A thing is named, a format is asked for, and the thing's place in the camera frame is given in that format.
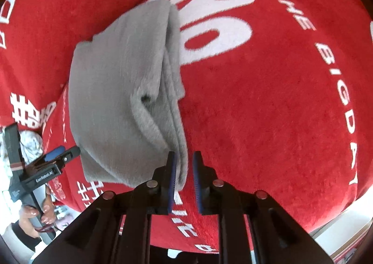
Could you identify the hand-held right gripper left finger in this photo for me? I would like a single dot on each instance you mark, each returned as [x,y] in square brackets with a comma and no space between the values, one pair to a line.
[172,182]

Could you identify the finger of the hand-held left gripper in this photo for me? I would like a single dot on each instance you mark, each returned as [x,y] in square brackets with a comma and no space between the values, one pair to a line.
[56,150]
[72,152]

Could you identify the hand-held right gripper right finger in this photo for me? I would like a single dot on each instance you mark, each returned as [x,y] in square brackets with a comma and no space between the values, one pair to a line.
[198,182]

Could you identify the grey towel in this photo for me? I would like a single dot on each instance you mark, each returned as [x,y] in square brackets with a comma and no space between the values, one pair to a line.
[110,91]

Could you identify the person's left forearm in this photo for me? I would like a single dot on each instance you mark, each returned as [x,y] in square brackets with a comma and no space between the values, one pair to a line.
[24,237]

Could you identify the person's left hand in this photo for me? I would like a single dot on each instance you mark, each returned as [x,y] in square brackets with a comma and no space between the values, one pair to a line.
[48,211]

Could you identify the white crumpled cloth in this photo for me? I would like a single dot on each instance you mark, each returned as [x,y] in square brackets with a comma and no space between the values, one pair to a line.
[32,143]

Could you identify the red printed blanket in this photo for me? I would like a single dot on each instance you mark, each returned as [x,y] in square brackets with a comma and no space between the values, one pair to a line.
[262,106]

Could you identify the white furniture edge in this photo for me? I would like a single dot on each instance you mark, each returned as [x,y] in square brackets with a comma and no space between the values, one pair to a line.
[343,223]

